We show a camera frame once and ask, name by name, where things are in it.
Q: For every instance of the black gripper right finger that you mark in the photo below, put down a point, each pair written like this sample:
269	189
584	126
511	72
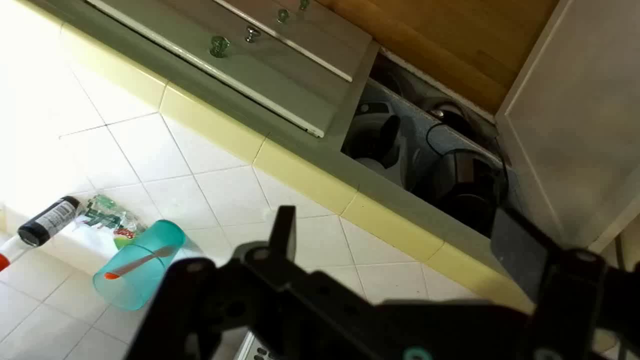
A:
520	248

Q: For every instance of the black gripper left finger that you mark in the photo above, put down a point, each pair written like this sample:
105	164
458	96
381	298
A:
282	236

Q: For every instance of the black appliance in cabinet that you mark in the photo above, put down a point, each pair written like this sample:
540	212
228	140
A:
466	186

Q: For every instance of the open lower cabinet door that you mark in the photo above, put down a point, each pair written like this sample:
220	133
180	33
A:
570	123

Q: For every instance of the dark pot in cabinet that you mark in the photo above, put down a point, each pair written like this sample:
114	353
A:
375	136

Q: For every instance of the teal plastic cup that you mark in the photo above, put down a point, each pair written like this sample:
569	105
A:
131	279

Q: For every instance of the orange plastic spoon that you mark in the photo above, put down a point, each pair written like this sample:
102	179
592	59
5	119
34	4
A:
122	271

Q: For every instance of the clear plastic snack bag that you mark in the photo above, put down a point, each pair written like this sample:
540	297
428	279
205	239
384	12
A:
112	221

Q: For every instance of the green glass drawer knob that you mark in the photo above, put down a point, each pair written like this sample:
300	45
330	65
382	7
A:
218	47

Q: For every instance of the dark sauce bottle red cap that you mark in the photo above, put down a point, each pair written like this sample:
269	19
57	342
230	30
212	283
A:
37	230

